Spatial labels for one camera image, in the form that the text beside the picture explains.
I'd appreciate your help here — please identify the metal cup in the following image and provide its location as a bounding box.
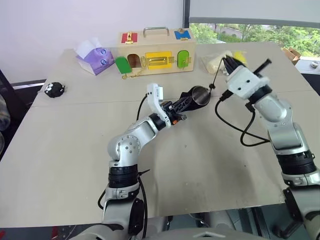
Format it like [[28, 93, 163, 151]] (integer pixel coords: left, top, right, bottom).
[[190, 85, 212, 106]]

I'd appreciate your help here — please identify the black plush ball with eyes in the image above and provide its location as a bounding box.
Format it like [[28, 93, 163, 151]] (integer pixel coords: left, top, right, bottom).
[[43, 81, 67, 99]]

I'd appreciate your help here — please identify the wooden lock box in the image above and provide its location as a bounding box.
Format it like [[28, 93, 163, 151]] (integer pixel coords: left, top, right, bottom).
[[115, 29, 197, 76]]

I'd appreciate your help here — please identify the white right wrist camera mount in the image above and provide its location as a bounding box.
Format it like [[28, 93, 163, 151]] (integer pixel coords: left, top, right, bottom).
[[225, 65, 272, 99]]

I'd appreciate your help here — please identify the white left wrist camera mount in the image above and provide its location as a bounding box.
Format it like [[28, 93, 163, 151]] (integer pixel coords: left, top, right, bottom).
[[146, 83, 174, 129]]

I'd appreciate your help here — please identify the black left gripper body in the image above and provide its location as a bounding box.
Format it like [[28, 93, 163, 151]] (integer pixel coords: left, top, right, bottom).
[[161, 100, 189, 126]]

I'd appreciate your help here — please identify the grey window blind bar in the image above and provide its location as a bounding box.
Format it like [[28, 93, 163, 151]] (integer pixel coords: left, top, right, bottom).
[[188, 16, 320, 29]]

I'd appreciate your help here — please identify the yellow item in bag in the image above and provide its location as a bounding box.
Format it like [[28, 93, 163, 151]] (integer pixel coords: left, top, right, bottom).
[[232, 50, 249, 68]]

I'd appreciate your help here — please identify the brass chain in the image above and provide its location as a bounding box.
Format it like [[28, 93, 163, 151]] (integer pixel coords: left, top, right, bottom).
[[121, 69, 146, 81]]

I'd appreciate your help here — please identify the cardboard box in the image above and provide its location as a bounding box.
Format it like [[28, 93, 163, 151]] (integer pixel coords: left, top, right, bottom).
[[281, 46, 301, 67]]

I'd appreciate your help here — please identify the black left shoulder cable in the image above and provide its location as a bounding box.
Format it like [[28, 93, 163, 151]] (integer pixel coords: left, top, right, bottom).
[[97, 168, 151, 239]]

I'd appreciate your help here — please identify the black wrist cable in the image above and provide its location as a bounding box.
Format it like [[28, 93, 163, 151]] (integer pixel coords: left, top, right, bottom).
[[136, 93, 149, 121], [214, 90, 271, 148]]

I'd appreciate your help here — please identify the grey cabinet with metal knob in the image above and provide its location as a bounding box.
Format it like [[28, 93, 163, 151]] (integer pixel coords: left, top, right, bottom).
[[298, 55, 320, 75]]

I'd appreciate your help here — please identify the dark furniture frame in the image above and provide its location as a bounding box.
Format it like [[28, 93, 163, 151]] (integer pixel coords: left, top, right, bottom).
[[0, 67, 47, 161]]

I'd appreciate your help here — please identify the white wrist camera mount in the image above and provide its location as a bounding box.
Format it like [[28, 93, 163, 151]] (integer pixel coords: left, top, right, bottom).
[[225, 65, 272, 99], [146, 83, 174, 129]]

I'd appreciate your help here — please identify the silver robot torso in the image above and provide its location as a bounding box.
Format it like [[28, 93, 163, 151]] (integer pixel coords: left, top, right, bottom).
[[51, 208, 320, 240]]

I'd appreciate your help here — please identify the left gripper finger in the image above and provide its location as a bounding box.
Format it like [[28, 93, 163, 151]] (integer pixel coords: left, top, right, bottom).
[[172, 90, 195, 108], [175, 99, 204, 116]]

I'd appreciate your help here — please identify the dark window frame post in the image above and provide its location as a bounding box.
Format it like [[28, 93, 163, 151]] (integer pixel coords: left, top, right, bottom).
[[183, 0, 191, 45]]

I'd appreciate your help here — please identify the clear plastic bag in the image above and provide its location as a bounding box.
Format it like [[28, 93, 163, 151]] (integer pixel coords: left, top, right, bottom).
[[206, 50, 232, 75]]

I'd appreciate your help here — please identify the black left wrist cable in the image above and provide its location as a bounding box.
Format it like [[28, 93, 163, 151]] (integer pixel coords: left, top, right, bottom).
[[136, 93, 149, 121]]

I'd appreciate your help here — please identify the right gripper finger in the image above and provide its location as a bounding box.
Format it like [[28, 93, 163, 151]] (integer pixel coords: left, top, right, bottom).
[[223, 56, 235, 75], [233, 57, 246, 73]]

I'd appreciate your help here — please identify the green wooden box door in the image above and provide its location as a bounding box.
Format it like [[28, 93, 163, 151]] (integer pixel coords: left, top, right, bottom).
[[115, 56, 132, 75]]

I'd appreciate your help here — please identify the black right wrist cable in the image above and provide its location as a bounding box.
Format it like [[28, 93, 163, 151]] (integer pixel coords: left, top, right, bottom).
[[214, 90, 271, 148]]

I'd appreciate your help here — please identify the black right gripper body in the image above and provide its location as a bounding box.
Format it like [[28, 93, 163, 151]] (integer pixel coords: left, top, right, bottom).
[[252, 58, 273, 76]]

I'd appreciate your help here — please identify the metal box handle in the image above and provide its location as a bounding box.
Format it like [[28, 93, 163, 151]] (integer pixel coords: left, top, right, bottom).
[[142, 26, 170, 39]]

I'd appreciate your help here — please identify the purple tissue pack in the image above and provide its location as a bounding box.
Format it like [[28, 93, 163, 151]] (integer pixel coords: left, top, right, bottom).
[[75, 37, 115, 76]]

